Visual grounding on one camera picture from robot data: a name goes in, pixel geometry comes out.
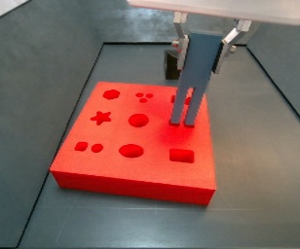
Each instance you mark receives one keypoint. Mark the blue slotted double-square peg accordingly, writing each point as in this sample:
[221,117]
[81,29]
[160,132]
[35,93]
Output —
[194,76]

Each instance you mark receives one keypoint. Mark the black curved cradle stand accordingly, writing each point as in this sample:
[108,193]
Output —
[170,65]

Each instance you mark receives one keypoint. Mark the red shape-sorting board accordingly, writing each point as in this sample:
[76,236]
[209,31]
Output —
[125,151]

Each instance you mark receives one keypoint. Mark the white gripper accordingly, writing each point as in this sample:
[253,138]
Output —
[272,11]

